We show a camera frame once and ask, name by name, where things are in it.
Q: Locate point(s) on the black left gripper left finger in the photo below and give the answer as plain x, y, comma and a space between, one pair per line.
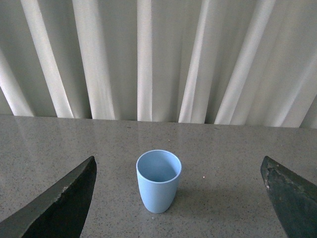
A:
60, 211

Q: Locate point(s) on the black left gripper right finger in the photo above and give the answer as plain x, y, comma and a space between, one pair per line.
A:
294, 199

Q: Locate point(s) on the blue plastic cup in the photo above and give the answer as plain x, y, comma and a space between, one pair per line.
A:
158, 175

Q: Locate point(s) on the white pleated curtain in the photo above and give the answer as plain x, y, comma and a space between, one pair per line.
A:
238, 62

